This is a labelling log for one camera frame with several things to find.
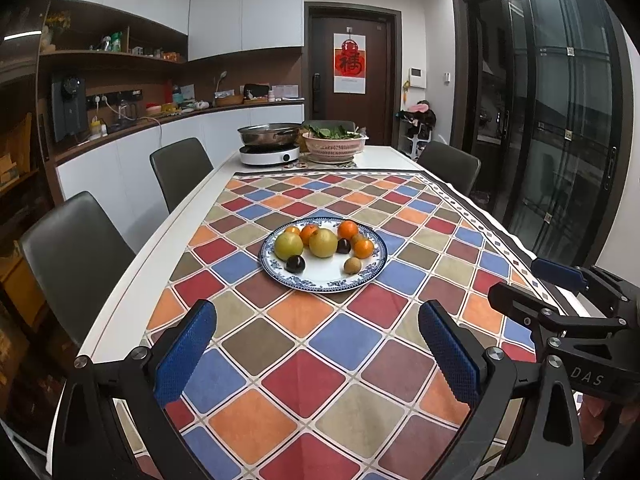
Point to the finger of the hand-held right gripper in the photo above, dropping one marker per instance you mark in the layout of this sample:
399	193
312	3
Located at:
515	305
557	272

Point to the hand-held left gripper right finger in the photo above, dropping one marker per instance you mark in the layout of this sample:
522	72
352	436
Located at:
445	355

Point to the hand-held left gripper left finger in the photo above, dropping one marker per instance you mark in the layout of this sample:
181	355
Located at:
185	350

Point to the dark plum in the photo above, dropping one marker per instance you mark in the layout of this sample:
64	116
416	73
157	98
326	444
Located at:
295	264
343	246

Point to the blue and white plate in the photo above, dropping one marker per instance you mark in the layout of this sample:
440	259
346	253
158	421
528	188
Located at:
320	277

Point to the yellow-green pear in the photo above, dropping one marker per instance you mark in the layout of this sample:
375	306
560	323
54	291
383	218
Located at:
323	243
288	245

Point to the person's right hand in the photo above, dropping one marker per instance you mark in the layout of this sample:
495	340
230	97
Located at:
600	415

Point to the colourful checked tablecloth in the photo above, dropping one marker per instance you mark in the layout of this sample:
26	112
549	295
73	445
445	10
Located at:
300	320

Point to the glass sliding door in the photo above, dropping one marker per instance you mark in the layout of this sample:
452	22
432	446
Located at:
560	135

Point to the counter with white cabinets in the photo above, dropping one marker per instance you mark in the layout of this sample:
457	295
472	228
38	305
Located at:
130	155

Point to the rack with pink item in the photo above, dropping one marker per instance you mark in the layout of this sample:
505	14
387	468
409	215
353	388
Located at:
417	122

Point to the white induction cooker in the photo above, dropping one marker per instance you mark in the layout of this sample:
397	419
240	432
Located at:
265	156

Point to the metal pot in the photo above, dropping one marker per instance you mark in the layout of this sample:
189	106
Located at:
267	135

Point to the pink plastic basket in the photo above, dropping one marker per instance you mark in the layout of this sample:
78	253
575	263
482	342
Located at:
332	149

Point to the yellow bottle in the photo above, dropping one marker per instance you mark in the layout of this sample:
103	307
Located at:
95	129

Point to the white intercom panel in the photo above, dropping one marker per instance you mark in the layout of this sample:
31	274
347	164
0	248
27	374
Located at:
416	77

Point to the leafy greens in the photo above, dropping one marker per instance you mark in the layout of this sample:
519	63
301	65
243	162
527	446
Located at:
332	131

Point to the dark wooden door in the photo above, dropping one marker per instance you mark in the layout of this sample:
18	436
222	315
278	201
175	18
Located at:
385	60

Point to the white upper cabinets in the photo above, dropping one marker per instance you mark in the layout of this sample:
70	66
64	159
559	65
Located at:
240	10

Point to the black wall appliance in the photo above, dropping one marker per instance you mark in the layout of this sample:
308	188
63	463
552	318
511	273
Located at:
69	105

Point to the wooden wall shelf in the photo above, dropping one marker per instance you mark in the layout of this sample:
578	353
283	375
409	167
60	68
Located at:
115	67

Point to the red wall poster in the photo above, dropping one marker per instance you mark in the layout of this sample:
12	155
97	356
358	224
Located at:
351	62

